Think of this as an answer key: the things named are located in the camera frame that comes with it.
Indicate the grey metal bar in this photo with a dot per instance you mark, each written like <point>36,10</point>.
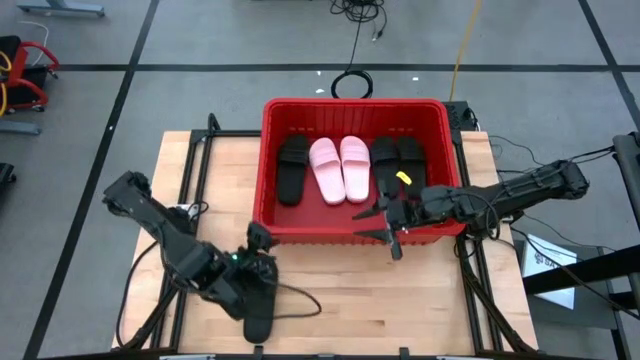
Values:
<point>20,127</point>
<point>60,7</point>

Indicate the black slide sandal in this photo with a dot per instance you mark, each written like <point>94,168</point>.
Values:
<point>292,180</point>
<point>385,155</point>
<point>260,325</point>
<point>412,155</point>

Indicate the dark grey padded pole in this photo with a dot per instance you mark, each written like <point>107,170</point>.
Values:
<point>627,160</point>

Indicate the red plastic bin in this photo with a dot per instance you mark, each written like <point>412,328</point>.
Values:
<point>325,225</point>

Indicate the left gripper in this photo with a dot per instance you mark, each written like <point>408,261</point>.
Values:
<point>247,280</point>

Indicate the red wheeled cart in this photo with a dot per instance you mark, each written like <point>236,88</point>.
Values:
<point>20,60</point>

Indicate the white paper sheet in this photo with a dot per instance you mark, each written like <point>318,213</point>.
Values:
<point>550,275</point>

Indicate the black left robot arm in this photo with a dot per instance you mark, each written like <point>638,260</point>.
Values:
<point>170,235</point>

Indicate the black metal beam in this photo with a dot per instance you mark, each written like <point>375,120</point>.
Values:
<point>600,265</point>

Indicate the pink slide sandal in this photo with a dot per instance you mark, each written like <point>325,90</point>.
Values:
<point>327,175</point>
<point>355,175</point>

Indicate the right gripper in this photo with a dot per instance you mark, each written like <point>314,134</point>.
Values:
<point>405,212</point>

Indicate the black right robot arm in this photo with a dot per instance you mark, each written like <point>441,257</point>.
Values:
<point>525,190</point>

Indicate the black caster base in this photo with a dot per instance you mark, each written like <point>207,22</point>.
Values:
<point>5,172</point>

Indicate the black power strip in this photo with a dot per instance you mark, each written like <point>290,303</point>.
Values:
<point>455,117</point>

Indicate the black aluminium frame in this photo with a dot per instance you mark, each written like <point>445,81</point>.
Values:
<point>230,133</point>
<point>455,145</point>

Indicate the yellow tape tag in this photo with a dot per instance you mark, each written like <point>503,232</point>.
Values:
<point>403,177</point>

